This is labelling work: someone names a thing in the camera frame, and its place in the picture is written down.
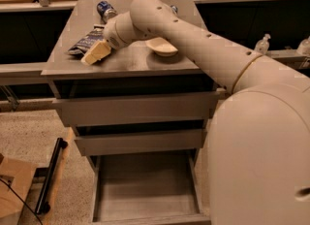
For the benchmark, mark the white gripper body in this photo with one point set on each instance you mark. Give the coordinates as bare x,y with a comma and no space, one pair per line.
110,34

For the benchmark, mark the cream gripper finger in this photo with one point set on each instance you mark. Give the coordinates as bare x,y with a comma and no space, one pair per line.
98,51

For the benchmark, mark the blue chip bag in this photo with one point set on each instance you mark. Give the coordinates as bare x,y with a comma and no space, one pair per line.
86,42

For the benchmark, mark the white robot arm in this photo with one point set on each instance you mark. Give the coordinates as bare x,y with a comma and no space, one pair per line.
259,138

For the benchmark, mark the grey drawer cabinet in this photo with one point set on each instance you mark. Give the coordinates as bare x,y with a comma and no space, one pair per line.
134,70

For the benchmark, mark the grey top drawer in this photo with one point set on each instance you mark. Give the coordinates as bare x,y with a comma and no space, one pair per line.
136,109

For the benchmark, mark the grey middle drawer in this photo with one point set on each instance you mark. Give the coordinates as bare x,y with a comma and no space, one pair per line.
140,142

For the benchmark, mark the grey open bottom drawer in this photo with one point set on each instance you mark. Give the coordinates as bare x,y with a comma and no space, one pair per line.
156,188

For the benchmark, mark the blue soda can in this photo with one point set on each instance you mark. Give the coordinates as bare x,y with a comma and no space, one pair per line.
106,11

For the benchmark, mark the white paper bowl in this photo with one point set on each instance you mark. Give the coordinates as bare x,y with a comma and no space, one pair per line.
161,47

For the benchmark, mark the clear sanitizer pump bottle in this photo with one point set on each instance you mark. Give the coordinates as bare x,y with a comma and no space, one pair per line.
262,45

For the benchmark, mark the cardboard box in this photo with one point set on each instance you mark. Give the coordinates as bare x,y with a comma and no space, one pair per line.
15,181

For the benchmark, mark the black bar left floor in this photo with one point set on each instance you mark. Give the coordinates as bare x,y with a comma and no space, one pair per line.
47,174

